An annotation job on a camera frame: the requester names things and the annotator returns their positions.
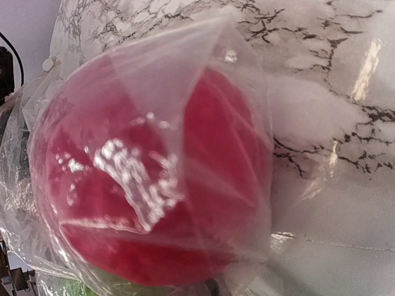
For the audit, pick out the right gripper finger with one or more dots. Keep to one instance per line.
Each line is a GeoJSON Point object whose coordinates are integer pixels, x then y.
{"type": "Point", "coordinates": [216, 287]}

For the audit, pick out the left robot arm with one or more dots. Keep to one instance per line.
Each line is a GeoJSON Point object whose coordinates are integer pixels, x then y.
{"type": "Point", "coordinates": [7, 83]}

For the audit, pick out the clear zip top bag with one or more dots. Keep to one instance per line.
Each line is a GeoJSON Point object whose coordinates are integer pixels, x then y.
{"type": "Point", "coordinates": [211, 42]}

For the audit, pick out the red fake apple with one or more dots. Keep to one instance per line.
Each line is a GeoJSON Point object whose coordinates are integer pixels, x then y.
{"type": "Point", "coordinates": [163, 195]}

